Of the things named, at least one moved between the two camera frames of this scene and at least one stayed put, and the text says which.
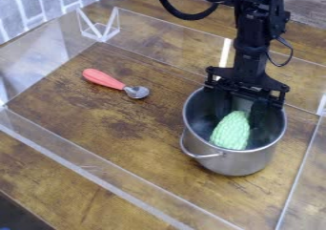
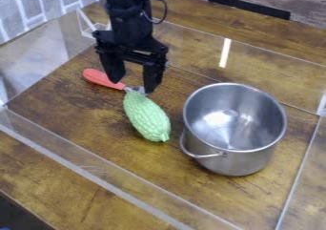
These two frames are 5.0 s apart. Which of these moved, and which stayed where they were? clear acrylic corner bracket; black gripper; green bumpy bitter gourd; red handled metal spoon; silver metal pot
Moved: black gripper; green bumpy bitter gourd
Stayed: red handled metal spoon; silver metal pot; clear acrylic corner bracket
